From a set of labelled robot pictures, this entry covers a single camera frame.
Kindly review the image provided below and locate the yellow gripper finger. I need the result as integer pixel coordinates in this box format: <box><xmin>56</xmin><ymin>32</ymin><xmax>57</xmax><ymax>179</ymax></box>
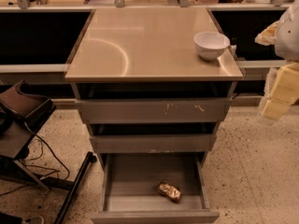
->
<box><xmin>260</xmin><ymin>63</ymin><xmax>299</xmax><ymax>121</ymax></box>

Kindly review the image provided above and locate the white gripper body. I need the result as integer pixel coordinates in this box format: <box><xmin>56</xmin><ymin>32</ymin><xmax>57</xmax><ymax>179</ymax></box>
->
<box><xmin>255</xmin><ymin>21</ymin><xmax>278</xmax><ymax>46</ymax></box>

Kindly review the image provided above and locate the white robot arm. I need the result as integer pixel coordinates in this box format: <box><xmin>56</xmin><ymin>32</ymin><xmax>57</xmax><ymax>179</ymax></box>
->
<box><xmin>255</xmin><ymin>0</ymin><xmax>299</xmax><ymax>125</ymax></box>

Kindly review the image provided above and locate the grey metal drawer cabinet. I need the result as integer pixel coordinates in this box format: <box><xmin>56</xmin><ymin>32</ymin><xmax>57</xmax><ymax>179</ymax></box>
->
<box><xmin>64</xmin><ymin>7</ymin><xmax>245</xmax><ymax>170</ymax></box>

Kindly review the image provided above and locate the grey top drawer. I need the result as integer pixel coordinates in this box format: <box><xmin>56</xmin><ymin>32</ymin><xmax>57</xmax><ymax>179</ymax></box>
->
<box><xmin>76</xmin><ymin>98</ymin><xmax>232</xmax><ymax>124</ymax></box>

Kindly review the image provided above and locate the grey middle drawer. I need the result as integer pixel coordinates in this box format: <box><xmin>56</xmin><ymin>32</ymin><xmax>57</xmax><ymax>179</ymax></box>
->
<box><xmin>90</xmin><ymin>134</ymin><xmax>216</xmax><ymax>153</ymax></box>

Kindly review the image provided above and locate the grey open bottom drawer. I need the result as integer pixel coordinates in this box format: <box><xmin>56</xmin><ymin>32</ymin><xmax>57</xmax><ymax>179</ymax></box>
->
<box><xmin>91</xmin><ymin>153</ymin><xmax>220</xmax><ymax>224</ymax></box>

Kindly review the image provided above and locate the white ceramic bowl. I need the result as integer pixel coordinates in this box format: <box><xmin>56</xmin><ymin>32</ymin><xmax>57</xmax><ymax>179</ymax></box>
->
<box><xmin>193</xmin><ymin>32</ymin><xmax>230</xmax><ymax>61</ymax></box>

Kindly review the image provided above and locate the black metal leg bar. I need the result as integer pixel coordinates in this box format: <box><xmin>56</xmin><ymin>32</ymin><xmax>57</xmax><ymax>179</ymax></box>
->
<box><xmin>54</xmin><ymin>152</ymin><xmax>97</xmax><ymax>224</ymax></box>

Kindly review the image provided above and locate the black floor cable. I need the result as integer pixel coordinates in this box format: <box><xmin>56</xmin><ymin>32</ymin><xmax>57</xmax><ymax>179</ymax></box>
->
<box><xmin>0</xmin><ymin>121</ymin><xmax>71</xmax><ymax>198</ymax></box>

